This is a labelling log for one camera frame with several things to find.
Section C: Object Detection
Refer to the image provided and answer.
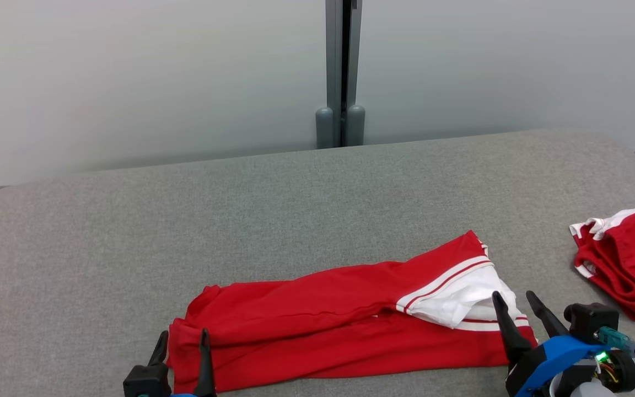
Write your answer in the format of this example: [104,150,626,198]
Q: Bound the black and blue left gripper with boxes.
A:
[149,328,218,397]

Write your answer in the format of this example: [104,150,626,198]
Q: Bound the red garment with white panel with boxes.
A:
[166,230,539,394]

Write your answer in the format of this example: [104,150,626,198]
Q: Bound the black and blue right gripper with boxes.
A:
[491,290,635,397]

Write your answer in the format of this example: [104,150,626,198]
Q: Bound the red shorts with elastic waistband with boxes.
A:
[569,201,635,321]

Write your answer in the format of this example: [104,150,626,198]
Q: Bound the grey metal partition post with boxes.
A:
[315,0,366,149]

